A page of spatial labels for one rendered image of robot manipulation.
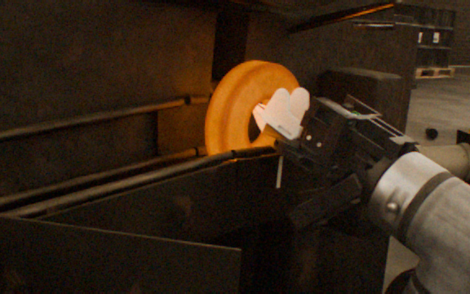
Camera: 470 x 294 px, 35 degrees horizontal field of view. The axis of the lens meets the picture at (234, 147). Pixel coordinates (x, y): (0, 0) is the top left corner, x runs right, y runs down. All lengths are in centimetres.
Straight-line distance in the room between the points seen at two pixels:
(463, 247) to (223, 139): 30
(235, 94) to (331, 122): 12
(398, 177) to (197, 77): 29
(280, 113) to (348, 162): 11
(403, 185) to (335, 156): 10
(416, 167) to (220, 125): 23
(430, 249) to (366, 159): 13
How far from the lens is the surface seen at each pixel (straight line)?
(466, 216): 75
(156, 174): 78
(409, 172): 78
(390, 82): 109
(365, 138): 82
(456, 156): 117
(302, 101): 91
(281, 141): 85
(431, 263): 77
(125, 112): 84
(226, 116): 87
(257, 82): 90
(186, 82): 92
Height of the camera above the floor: 89
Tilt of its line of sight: 11 degrees down
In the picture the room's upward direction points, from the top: 6 degrees clockwise
